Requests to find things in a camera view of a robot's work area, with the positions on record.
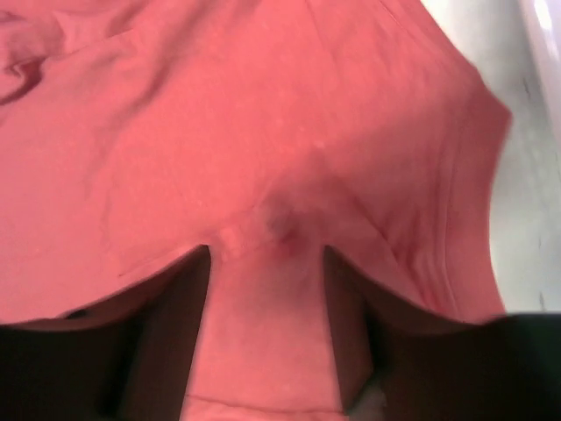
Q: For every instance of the white plastic basket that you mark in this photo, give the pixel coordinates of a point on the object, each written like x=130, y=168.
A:
x=542, y=19

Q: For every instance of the salmon pink t-shirt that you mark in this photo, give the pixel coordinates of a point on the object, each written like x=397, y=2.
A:
x=134, y=131

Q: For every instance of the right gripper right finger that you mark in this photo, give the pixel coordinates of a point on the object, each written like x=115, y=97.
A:
x=397, y=361

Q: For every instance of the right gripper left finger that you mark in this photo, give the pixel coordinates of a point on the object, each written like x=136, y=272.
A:
x=126, y=357

